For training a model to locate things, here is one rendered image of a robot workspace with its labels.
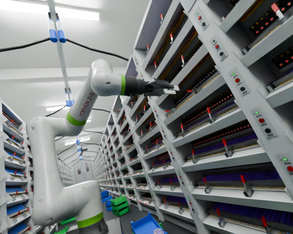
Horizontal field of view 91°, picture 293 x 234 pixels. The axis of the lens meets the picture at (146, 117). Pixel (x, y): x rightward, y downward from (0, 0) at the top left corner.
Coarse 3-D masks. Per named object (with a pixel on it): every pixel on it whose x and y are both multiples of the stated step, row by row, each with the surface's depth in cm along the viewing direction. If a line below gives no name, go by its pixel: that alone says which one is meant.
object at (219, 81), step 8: (216, 72) 88; (216, 80) 71; (224, 80) 68; (208, 88) 76; (216, 88) 73; (200, 96) 82; (184, 104) 93; (192, 104) 89; (168, 112) 125; (176, 112) 102; (184, 112) 97; (168, 120) 113
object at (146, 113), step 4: (148, 104) 168; (144, 108) 150; (148, 108) 172; (144, 112) 148; (148, 112) 140; (152, 112) 156; (136, 116) 175; (144, 116) 149; (148, 116) 144; (140, 120) 159; (144, 120) 153; (132, 124) 185; (136, 124) 171; (140, 124) 164; (136, 128) 176
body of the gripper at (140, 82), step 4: (140, 80) 67; (140, 84) 66; (144, 84) 67; (148, 84) 68; (152, 84) 70; (140, 88) 67; (144, 88) 67; (136, 92) 68; (140, 92) 68; (144, 92) 73
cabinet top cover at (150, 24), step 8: (152, 0) 104; (160, 0) 106; (168, 0) 108; (152, 8) 109; (160, 8) 112; (168, 8) 114; (144, 16) 116; (152, 16) 115; (160, 16) 118; (144, 24) 120; (152, 24) 122; (160, 24) 125; (144, 32) 127; (152, 32) 130; (136, 40) 135; (144, 40) 135; (152, 40) 139; (136, 48) 141; (144, 48) 145; (128, 64) 160; (128, 72) 173; (136, 72) 178
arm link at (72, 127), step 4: (68, 112) 83; (68, 116) 83; (64, 120) 85; (68, 120) 83; (72, 120) 82; (76, 120) 82; (84, 120) 85; (64, 124) 83; (68, 124) 84; (72, 124) 84; (76, 124) 84; (80, 124) 85; (84, 124) 88; (64, 128) 83; (68, 128) 85; (72, 128) 85; (76, 128) 86; (80, 128) 88; (64, 132) 84; (68, 132) 85; (72, 132) 87; (76, 132) 88; (80, 132) 93; (72, 136) 91
